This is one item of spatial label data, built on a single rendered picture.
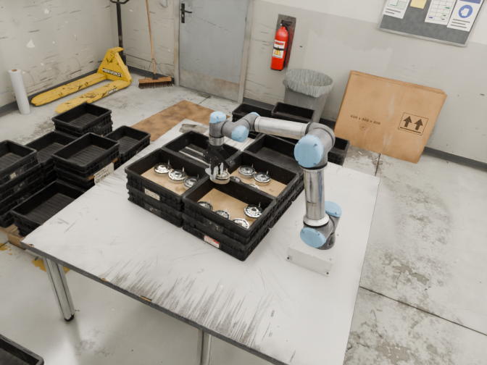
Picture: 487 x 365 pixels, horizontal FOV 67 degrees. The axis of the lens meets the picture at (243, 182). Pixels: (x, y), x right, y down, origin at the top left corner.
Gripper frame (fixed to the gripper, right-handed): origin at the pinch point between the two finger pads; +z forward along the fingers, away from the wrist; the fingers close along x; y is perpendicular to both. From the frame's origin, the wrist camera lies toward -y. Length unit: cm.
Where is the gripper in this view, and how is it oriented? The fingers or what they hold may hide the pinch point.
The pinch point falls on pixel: (217, 177)
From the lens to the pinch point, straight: 190.6
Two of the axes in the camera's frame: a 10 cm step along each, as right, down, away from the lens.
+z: -1.0, 8.1, 5.8
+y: -8.1, -4.0, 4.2
